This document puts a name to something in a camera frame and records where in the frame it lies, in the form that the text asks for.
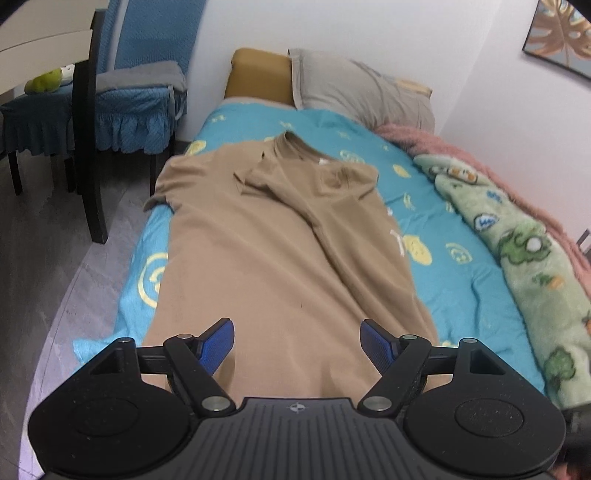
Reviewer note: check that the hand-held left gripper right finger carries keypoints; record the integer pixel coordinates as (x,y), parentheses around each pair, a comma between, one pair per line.
(376,346)

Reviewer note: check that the grey wall outlet panel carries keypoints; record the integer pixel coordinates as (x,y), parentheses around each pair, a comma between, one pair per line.
(585,249)

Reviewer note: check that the green plush toy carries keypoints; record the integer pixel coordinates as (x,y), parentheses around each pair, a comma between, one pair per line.
(44,81)

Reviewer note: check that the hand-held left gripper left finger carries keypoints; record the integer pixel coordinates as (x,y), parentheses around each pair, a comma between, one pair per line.
(219,342)

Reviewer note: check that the tan t-shirt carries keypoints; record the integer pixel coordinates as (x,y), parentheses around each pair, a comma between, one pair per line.
(277,258)

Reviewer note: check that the grey pillow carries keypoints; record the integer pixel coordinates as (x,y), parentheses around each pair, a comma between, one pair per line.
(351,87)

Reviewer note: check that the framed gold leaf wall picture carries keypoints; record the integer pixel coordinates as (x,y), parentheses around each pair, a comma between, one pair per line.
(561,32)

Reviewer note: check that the grey folded cloth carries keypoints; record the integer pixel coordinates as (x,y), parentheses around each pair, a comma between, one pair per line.
(138,76)

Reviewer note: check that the white table with black legs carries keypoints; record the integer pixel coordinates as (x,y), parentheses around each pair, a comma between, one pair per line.
(41,50)

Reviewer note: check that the green cartoon printed blanket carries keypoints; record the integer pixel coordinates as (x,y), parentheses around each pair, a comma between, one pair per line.
(531,263)

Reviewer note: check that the chair with blue cover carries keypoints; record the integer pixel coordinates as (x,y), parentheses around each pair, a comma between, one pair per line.
(37,120)
(147,37)

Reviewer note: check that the pink fluffy blanket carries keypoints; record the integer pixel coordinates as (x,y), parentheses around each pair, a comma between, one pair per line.
(461,150)

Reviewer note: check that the mustard yellow cushion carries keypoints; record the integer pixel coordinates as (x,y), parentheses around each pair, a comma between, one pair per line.
(258,74)

